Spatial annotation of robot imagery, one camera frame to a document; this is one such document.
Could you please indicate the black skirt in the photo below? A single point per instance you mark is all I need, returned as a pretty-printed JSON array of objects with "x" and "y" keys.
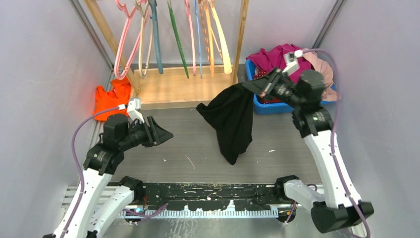
[{"x": 230, "y": 114}]

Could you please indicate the red dotted garment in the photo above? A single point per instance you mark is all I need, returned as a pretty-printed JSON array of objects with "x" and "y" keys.
[{"x": 259, "y": 75}]

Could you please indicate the light blue hanger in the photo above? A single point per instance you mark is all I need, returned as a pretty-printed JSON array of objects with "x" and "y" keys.
[{"x": 199, "y": 36}]

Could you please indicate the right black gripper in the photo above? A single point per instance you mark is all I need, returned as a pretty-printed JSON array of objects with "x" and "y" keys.
[{"x": 262, "y": 86}]

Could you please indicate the teal blue hanger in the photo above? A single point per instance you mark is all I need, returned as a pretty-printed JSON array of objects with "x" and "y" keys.
[{"x": 154, "y": 17}]

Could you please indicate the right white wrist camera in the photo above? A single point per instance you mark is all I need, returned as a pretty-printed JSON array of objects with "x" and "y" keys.
[{"x": 292, "y": 63}]

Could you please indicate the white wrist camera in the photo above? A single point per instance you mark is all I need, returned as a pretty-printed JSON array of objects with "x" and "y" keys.
[
  {"x": 292, "y": 63},
  {"x": 133, "y": 110}
]

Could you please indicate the magenta skirt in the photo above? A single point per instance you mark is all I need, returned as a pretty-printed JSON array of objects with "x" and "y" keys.
[{"x": 268, "y": 60}]

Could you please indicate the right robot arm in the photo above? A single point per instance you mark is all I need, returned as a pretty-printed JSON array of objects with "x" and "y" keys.
[{"x": 340, "y": 205}]

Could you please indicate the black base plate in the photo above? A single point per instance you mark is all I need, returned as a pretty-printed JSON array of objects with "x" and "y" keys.
[{"x": 210, "y": 196}]

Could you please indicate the pink garment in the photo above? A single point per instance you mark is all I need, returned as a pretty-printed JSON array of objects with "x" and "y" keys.
[{"x": 324, "y": 68}]

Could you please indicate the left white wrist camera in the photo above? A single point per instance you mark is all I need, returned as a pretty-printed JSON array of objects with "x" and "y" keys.
[{"x": 133, "y": 110}]

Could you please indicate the aluminium rail frame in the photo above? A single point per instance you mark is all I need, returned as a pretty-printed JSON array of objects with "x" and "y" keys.
[{"x": 132, "y": 213}]

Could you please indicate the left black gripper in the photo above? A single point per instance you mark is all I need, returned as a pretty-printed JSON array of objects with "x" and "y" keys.
[{"x": 156, "y": 135}]

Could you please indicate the blue plastic bin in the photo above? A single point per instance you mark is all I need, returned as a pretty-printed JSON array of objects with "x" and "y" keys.
[{"x": 269, "y": 106}]

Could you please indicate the orange garment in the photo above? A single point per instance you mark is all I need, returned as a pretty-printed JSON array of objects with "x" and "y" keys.
[{"x": 119, "y": 94}]

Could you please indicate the light wooden hanger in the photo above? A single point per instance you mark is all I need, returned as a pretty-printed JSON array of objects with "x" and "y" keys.
[{"x": 221, "y": 44}]

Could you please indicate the wooden hanger rack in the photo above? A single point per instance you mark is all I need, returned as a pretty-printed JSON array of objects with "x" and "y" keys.
[{"x": 172, "y": 89}]

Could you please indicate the cream hanger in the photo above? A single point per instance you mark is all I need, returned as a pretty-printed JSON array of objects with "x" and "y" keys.
[{"x": 146, "y": 37}]

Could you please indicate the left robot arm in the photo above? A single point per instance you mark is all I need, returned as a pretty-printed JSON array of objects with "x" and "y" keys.
[{"x": 83, "y": 218}]

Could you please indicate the green hanger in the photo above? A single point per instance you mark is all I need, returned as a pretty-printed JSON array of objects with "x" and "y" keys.
[{"x": 177, "y": 38}]

